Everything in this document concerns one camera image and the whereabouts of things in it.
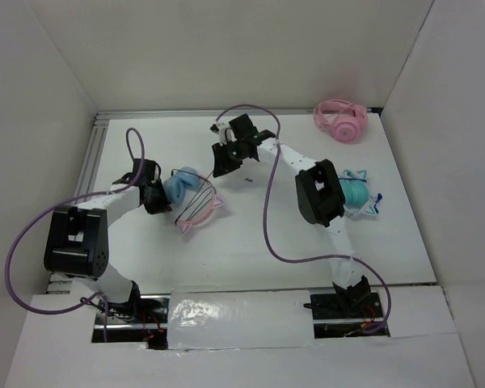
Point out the white taped cover plate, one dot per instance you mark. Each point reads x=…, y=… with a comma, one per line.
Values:
x=239, y=320

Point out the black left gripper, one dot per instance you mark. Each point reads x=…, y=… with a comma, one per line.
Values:
x=163, y=205

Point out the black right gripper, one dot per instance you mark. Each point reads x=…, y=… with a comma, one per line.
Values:
x=223, y=165

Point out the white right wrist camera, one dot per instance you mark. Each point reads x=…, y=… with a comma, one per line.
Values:
x=224, y=131

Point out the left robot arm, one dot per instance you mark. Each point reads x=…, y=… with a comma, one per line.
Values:
x=78, y=246

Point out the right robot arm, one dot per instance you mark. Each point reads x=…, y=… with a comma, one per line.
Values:
x=320, y=198

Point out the blue pink cat-ear headphones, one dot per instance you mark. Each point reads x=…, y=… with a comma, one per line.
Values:
x=193, y=198

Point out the teal cat-ear headphones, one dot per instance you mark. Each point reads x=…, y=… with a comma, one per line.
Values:
x=359, y=201

